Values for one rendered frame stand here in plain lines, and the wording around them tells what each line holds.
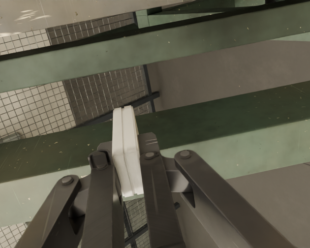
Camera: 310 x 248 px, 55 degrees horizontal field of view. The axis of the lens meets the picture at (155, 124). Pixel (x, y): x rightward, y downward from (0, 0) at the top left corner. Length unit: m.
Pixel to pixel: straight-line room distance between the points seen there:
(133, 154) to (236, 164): 0.21
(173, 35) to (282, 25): 0.14
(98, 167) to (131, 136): 0.03
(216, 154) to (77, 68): 0.20
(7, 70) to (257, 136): 0.31
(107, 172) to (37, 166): 0.22
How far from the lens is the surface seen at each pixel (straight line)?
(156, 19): 1.37
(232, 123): 0.36
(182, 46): 0.40
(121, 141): 0.18
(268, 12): 0.43
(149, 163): 0.16
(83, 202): 0.16
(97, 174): 0.16
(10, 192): 0.37
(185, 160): 0.15
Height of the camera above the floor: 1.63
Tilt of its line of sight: 31 degrees down
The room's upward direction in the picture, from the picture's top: 117 degrees counter-clockwise
